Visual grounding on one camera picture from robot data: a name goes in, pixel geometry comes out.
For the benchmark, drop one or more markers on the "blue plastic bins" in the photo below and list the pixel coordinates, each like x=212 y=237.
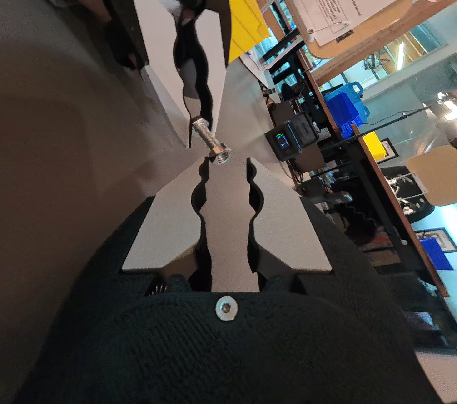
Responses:
x=342 y=107

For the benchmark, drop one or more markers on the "wooden clipboard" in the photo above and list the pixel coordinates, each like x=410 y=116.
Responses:
x=375 y=33

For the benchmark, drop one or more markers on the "small yellow bin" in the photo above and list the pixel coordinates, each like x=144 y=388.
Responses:
x=373 y=147

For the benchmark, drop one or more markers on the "blue plastic bin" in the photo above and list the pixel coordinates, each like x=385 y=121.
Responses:
x=435 y=254

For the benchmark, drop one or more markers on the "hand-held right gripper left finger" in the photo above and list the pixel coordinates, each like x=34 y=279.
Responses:
x=167 y=232

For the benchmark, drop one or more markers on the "pale wooden board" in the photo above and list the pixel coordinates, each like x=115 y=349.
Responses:
x=435 y=175

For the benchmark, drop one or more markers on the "grey power bank with display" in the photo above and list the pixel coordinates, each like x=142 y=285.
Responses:
x=285 y=140

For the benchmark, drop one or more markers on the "silver bolt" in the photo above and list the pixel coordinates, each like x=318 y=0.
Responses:
x=205 y=136

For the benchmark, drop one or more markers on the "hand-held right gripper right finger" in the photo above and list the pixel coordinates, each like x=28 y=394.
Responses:
x=285 y=236

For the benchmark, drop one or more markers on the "black box device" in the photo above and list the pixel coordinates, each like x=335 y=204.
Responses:
x=285 y=107

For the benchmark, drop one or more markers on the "low yellow plastic bin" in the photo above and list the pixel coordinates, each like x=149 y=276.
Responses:
x=246 y=18

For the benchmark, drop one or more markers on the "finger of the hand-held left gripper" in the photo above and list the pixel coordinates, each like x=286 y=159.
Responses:
x=157 y=40
x=216 y=54

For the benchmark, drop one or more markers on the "silver hex nut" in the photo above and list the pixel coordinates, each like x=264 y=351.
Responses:
x=220 y=154

